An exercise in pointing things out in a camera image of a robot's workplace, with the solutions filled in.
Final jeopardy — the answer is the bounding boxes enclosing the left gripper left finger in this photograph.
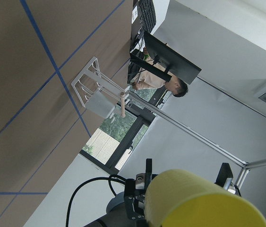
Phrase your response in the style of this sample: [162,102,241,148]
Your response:
[145,158,152,187]

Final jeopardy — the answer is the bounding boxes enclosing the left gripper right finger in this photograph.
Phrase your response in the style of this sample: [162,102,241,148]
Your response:
[215,163,233,189]

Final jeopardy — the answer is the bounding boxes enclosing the yellow plastic cup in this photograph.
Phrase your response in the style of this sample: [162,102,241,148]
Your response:
[145,169,266,227]

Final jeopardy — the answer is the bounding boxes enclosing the grey plastic cup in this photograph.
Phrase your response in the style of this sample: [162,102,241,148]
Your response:
[86,91,115,119]

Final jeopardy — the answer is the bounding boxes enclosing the seated person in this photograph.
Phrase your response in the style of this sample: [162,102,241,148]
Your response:
[132,42,189,97]

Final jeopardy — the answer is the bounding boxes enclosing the black monitor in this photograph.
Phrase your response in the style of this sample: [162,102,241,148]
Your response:
[130,31,201,84]

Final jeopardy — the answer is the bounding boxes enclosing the black keyboard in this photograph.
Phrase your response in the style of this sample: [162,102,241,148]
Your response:
[138,0,156,33]

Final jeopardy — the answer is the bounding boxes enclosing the aluminium frame post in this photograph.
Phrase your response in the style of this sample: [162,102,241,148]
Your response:
[129,91,266,170]

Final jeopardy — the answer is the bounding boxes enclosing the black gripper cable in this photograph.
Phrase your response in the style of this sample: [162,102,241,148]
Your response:
[65,174,126,227]

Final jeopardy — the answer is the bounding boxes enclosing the white wire cup rack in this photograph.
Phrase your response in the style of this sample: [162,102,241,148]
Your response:
[70,56,133,122]

